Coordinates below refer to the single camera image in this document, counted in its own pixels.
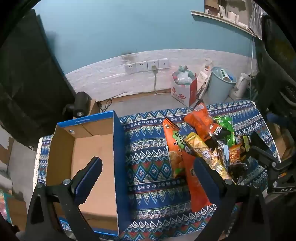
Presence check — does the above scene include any silver foil snack packet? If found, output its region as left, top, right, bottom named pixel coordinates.
left=217, top=141, right=232, bottom=168

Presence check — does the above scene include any dark curtain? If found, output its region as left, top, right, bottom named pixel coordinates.
left=0, top=9, right=77, bottom=146

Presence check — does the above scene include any long yellow snack packet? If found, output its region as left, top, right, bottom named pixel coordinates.
left=187, top=132, right=233, bottom=182

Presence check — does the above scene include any orange red snack packet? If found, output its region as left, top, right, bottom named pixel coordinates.
left=228, top=144, right=245, bottom=165

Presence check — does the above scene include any flat white orange carton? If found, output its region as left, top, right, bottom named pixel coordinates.
left=196, top=59, right=213, bottom=100

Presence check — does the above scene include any blue patterned tablecloth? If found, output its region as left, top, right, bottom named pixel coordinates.
left=33, top=100, right=281, bottom=241

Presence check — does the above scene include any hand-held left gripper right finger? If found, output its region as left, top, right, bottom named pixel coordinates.
left=193, top=158, right=271, bottom=241

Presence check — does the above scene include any dark snack packet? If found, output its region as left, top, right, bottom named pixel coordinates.
left=228, top=160, right=253, bottom=184

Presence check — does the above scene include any large orange chip bag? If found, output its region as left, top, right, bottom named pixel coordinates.
left=184, top=100, right=220, bottom=142

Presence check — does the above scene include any white wall shelf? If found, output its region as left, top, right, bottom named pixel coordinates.
left=191, top=0, right=262, bottom=38

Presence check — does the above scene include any white electric kettle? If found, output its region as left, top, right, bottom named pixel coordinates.
left=229, top=72, right=251, bottom=100

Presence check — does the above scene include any red and white paper bag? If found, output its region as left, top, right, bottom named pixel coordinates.
left=171, top=65, right=198, bottom=107

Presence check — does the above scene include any blue cardboard box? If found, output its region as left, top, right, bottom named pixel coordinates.
left=46, top=111, right=137, bottom=237

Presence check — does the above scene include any long orange snack packet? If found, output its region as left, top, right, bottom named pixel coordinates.
left=183, top=151, right=213, bottom=212

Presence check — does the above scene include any black mesh office chair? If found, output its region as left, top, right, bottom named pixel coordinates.
left=253, top=11, right=296, bottom=160

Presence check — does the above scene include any green snack bag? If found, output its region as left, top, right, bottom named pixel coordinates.
left=213, top=116, right=235, bottom=144

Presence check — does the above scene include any orange and green snack packet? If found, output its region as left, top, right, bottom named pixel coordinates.
left=162, top=118, right=186, bottom=179

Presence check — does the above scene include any colourful printed packet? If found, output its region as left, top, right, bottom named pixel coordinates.
left=0, top=190, right=12, bottom=223

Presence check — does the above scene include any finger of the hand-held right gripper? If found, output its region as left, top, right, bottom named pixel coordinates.
left=251, top=132, right=281, bottom=163
left=246, top=146, right=274, bottom=171

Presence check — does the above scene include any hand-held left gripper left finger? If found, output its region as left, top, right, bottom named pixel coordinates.
left=25, top=156, right=103, bottom=241

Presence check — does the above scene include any flattened brown cardboard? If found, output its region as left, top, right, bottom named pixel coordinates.
left=7, top=197, right=27, bottom=230

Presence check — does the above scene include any thin white cable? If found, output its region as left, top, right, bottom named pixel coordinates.
left=248, top=32, right=255, bottom=77

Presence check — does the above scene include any black cylinder device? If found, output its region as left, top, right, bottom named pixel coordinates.
left=62, top=91, right=92, bottom=117

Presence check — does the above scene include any grey plug with cable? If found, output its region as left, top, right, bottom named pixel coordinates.
left=151, top=65, right=172, bottom=94

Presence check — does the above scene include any thin black cable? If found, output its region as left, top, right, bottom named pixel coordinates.
left=99, top=91, right=153, bottom=112

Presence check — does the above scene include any light blue trash bin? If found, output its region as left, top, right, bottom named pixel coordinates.
left=205, top=66, right=237, bottom=104

